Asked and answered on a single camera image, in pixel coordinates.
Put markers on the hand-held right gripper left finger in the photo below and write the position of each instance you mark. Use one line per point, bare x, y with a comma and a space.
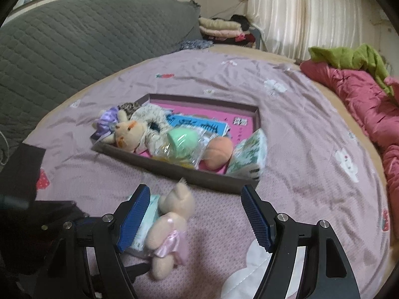
134, 221

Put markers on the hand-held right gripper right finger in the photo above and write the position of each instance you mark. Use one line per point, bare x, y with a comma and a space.
257, 221

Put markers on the pale green tissue pack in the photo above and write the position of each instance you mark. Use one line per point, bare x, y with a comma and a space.
146, 221

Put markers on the teddy bear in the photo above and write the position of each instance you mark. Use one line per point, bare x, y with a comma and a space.
127, 130
168, 233

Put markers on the shallow grey cardboard box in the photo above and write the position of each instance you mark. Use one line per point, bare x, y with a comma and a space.
218, 180

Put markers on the green printed tissue pack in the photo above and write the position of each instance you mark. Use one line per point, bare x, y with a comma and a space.
249, 152

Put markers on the peach makeup sponge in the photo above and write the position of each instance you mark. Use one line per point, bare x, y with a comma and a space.
218, 152

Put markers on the green makeup sponge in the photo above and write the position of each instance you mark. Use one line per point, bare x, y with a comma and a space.
182, 143

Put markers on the leopard print scrunchie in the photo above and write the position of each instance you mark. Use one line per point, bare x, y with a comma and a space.
129, 108

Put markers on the purple printed bed sheet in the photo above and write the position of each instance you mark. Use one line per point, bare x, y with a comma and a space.
296, 124

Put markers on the pink book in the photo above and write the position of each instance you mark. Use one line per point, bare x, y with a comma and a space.
218, 115

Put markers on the grey quilted headboard cover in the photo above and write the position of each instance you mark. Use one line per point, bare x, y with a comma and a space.
78, 43

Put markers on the pink quilt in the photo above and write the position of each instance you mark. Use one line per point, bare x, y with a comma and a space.
367, 99

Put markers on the dark red folded clothes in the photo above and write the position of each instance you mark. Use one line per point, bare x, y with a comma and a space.
237, 41

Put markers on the blue patterned cloth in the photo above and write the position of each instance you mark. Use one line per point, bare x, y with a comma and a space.
194, 45

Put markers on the green cloth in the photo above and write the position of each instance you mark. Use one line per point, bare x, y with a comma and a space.
358, 59

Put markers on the pink folded garment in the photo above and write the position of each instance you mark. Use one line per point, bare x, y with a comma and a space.
224, 32

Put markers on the black garment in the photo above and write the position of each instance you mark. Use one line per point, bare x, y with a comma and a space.
243, 21

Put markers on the white curtain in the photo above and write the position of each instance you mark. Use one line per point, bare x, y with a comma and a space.
305, 15

